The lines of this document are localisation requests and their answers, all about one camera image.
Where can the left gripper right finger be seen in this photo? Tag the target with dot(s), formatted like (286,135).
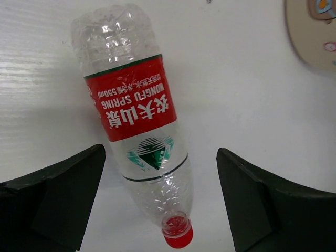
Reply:
(269,213)

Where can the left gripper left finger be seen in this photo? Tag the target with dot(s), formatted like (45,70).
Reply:
(48,210)

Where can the red label water bottle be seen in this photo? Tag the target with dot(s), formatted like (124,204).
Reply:
(122,65)

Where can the beige paper bucket bin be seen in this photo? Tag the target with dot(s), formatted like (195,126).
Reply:
(311,30)

